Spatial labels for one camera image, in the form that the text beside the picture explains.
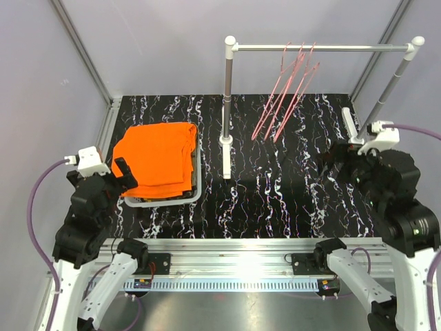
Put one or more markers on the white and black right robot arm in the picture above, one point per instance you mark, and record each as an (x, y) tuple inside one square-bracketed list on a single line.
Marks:
[(409, 230)]

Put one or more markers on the white and silver clothes rack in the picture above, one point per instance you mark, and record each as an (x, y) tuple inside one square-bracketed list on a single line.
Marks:
[(369, 135)]

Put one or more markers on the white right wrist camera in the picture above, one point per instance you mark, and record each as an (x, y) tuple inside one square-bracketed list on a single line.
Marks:
[(385, 137)]

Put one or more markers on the pink wire hanger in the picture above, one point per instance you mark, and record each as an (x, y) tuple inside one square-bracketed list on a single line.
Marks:
[(275, 100), (308, 75), (302, 67)]

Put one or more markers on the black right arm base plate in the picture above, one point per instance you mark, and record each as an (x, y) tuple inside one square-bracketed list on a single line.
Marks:
[(302, 264)]

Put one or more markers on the white slotted cable duct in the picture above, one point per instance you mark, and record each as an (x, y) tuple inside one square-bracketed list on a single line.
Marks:
[(222, 285)]

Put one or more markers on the white perforated plastic basket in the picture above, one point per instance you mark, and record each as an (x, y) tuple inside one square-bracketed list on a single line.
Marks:
[(196, 193)]

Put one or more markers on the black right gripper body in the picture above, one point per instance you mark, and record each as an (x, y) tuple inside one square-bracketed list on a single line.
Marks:
[(356, 166)]

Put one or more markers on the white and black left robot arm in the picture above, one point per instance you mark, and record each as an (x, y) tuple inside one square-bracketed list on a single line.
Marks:
[(78, 243)]

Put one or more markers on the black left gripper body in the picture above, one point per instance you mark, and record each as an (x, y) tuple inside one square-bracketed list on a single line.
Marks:
[(115, 185)]

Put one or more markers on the orange trousers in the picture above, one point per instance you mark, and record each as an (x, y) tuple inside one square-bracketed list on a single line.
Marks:
[(155, 158)]

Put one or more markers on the aluminium mounting rail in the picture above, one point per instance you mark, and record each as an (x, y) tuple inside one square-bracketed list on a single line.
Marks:
[(245, 258)]

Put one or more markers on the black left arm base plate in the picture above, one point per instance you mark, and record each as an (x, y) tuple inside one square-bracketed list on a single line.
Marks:
[(159, 263)]

